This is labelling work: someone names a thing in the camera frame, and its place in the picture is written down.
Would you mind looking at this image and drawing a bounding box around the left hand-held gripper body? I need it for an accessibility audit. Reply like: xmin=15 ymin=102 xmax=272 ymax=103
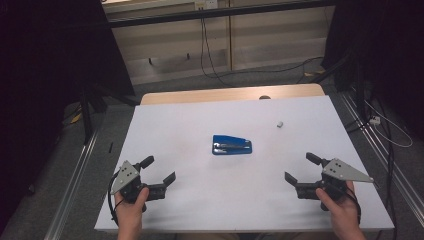
xmin=110 ymin=160 xmax=167 ymax=204

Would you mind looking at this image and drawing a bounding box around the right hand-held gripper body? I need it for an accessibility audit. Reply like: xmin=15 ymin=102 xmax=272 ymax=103
xmin=294 ymin=157 xmax=375 ymax=212

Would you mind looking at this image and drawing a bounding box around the blue stapler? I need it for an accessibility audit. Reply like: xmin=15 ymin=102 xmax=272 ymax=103
xmin=211 ymin=134 xmax=253 ymax=156

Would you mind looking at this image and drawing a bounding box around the person's left hand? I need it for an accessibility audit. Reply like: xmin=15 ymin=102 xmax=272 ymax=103
xmin=114 ymin=187 xmax=150 ymax=231

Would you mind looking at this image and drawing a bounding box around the person's right hand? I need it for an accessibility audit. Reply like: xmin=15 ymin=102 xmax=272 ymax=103
xmin=315 ymin=181 xmax=363 ymax=233

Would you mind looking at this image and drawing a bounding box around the black tripod stand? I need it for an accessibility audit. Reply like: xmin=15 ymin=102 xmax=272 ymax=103
xmin=79 ymin=83 xmax=141 ymax=146

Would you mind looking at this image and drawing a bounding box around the wooden table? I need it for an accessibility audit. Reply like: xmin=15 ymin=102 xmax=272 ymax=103
xmin=139 ymin=83 xmax=326 ymax=106

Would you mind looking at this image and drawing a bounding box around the black curtain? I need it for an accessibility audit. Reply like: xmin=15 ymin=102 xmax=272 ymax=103
xmin=0 ymin=0 xmax=136 ymax=234
xmin=321 ymin=0 xmax=424 ymax=141

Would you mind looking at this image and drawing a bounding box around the black horizontal bar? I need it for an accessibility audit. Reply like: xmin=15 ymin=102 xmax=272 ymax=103
xmin=107 ymin=0 xmax=336 ymax=29

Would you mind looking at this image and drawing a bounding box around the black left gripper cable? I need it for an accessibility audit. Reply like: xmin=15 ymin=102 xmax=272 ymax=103
xmin=107 ymin=170 xmax=121 ymax=226

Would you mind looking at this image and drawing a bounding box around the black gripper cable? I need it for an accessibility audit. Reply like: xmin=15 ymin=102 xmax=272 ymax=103
xmin=346 ymin=186 xmax=363 ymax=224
xmin=107 ymin=170 xmax=121 ymax=226

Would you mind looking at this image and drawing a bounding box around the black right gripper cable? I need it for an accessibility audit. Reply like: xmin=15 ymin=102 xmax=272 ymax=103
xmin=346 ymin=186 xmax=363 ymax=224

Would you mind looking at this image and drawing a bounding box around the aluminium floor rail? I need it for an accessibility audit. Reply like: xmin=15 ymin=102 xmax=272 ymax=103
xmin=43 ymin=129 xmax=99 ymax=240
xmin=338 ymin=91 xmax=424 ymax=219

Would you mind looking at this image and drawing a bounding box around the black cable bundle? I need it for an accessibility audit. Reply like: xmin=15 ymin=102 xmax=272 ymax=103
xmin=344 ymin=86 xmax=399 ymax=240

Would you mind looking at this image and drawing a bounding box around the white cable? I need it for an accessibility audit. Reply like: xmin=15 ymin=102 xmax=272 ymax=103
xmin=363 ymin=99 xmax=414 ymax=149

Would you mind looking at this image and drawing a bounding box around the black floor cable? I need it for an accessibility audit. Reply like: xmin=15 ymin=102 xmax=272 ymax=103
xmin=213 ymin=55 xmax=325 ymax=86

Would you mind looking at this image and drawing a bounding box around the black hanging cable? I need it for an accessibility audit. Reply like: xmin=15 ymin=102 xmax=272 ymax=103
xmin=199 ymin=7 xmax=231 ymax=88

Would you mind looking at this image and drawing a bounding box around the white wall outlet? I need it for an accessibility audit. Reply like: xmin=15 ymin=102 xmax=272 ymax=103
xmin=194 ymin=0 xmax=219 ymax=10

